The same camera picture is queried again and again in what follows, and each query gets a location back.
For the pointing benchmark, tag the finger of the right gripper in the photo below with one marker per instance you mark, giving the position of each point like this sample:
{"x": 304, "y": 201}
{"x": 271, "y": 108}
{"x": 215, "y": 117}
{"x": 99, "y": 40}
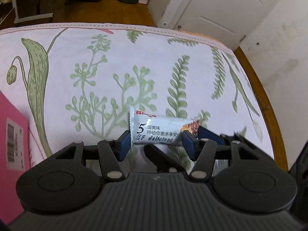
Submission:
{"x": 162, "y": 161}
{"x": 204, "y": 133}

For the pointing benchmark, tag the folding side table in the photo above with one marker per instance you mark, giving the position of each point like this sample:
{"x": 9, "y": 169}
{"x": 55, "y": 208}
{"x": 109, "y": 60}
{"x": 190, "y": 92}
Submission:
{"x": 33, "y": 11}

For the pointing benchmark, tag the pink cardboard box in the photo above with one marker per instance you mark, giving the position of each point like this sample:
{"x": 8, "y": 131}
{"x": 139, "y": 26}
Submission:
{"x": 14, "y": 158}

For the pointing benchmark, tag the floral bed sheet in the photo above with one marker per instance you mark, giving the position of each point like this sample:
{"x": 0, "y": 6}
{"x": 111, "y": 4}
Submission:
{"x": 77, "y": 82}

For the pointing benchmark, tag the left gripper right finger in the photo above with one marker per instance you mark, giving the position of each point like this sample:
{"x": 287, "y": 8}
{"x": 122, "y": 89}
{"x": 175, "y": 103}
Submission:
{"x": 202, "y": 152}

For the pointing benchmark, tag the white snack bar top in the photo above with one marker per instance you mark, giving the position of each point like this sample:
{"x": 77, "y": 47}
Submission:
{"x": 148, "y": 128}

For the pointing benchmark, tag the white door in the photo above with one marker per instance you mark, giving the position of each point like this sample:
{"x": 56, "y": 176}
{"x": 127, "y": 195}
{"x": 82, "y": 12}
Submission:
{"x": 228, "y": 21}

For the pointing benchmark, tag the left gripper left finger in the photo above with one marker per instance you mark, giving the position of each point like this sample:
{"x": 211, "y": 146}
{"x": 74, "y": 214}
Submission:
{"x": 111, "y": 153}

